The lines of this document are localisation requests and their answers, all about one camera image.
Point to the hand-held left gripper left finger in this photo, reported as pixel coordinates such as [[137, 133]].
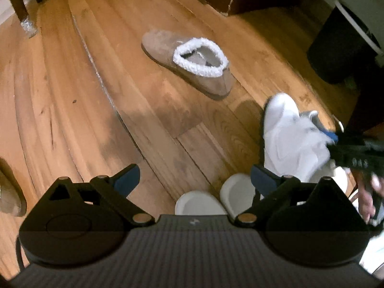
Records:
[[127, 180]]

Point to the cream white slide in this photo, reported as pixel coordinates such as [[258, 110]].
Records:
[[237, 190], [198, 204]]

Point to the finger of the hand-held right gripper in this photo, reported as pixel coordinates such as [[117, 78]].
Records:
[[330, 135]]

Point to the black bin with white liner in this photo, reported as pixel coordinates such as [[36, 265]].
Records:
[[336, 45]]

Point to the person's right hand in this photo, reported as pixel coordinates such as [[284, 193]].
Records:
[[367, 198]]

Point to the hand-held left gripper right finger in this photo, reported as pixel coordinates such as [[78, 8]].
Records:
[[264, 181]]

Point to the tan fleece-lined slipper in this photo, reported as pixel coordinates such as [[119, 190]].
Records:
[[9, 192], [168, 51]]

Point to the wooden chair leg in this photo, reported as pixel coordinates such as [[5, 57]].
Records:
[[22, 3]]

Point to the dark wooden furniture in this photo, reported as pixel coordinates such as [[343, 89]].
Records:
[[369, 102]]

